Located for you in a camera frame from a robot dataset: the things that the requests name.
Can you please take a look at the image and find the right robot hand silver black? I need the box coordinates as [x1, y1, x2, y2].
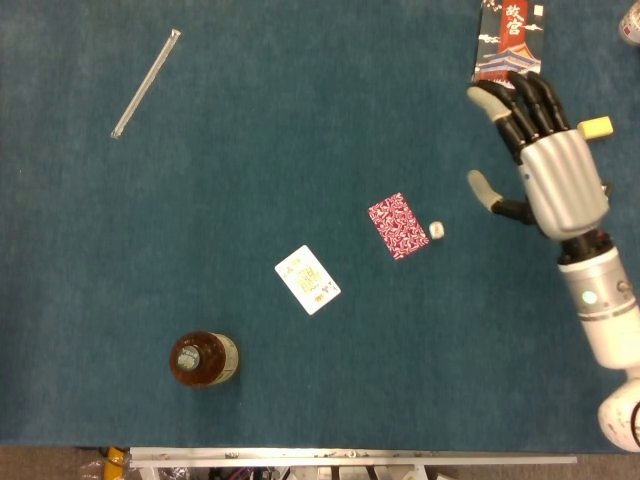
[466, 70, 615, 262]

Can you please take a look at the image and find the red patterned playing card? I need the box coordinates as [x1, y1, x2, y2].
[368, 192, 431, 262]

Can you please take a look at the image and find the king of clubs playing card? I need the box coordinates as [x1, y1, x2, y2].
[274, 244, 342, 316]

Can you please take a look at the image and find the cream rectangular block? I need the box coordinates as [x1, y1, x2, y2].
[579, 116, 615, 142]

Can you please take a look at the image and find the dark palace print card box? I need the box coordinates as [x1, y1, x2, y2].
[471, 0, 546, 87]

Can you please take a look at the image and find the teal table cloth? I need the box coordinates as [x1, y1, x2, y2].
[0, 0, 640, 449]

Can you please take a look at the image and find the brown tea bottle green label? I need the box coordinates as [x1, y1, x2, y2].
[168, 331, 240, 389]

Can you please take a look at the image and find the yellow tool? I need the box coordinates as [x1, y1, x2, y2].
[102, 446, 127, 480]

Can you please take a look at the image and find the aluminium frame rail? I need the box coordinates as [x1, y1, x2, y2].
[128, 446, 579, 469]

